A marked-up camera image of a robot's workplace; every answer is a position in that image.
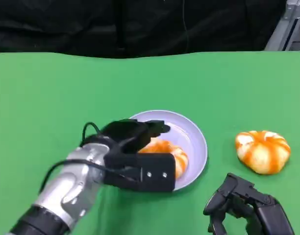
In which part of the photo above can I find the orange white toy bread roll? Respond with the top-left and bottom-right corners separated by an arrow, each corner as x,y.
235,130 -> 292,175
138,140 -> 189,179

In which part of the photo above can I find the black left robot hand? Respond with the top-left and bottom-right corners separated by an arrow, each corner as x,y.
99,118 -> 171,155

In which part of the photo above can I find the green table cloth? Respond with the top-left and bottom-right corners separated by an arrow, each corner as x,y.
0,50 -> 300,235

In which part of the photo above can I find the grey metal frame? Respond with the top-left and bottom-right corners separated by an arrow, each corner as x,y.
263,0 -> 300,51

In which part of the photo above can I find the lilac plate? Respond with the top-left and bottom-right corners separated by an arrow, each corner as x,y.
128,110 -> 208,191

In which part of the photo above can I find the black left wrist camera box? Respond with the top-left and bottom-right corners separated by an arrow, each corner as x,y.
103,151 -> 176,193

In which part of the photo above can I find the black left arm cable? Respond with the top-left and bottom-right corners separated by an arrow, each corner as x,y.
38,121 -> 143,196

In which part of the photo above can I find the black backdrop curtain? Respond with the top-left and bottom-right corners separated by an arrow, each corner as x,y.
0,0 -> 288,59

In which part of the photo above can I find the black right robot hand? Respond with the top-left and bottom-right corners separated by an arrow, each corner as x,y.
203,172 -> 296,235

